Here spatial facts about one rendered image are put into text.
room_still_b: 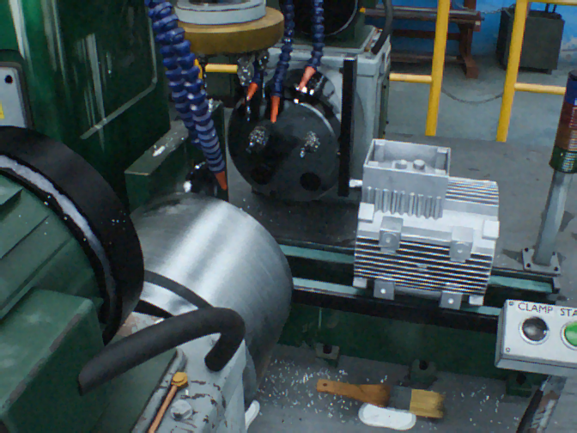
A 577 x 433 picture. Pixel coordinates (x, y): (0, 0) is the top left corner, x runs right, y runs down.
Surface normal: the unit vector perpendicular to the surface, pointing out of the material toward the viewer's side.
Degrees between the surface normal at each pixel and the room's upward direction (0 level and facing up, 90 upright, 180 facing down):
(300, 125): 90
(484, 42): 90
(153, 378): 0
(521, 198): 0
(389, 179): 90
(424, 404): 2
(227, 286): 43
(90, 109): 90
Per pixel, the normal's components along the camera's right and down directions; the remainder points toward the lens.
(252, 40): 0.53, 0.44
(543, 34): -0.15, 0.51
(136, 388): 0.00, -0.86
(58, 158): 0.51, -0.66
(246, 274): 0.70, -0.49
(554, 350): -0.12, -0.52
